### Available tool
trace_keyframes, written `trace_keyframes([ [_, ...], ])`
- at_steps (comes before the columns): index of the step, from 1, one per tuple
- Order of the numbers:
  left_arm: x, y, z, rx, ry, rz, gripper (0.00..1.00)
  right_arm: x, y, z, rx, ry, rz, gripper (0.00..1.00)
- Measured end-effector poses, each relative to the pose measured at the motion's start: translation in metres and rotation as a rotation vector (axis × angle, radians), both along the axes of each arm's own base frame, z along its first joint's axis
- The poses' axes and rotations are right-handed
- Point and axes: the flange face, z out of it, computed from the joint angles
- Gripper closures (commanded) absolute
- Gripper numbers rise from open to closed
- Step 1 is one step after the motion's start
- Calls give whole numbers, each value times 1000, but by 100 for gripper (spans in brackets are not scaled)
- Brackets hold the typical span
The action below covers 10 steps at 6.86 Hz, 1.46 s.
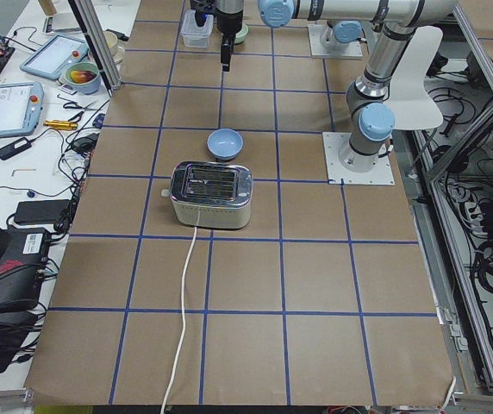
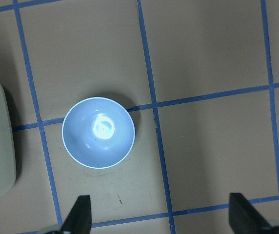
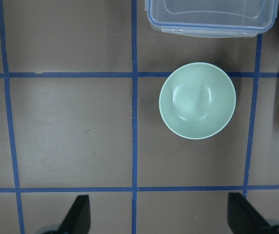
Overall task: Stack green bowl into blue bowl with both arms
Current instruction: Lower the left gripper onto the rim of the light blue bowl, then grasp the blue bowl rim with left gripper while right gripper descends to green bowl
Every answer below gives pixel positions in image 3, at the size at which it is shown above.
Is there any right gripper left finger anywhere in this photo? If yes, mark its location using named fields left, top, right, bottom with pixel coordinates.
left=38, top=195, right=92, bottom=234

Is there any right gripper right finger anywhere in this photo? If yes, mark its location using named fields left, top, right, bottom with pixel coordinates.
left=227, top=193, right=279, bottom=234

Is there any green bowl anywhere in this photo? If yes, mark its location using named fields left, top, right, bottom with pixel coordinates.
left=159, top=62, right=237, bottom=140

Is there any clear plastic food container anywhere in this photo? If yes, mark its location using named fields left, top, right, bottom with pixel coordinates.
left=145, top=0, right=279, bottom=38

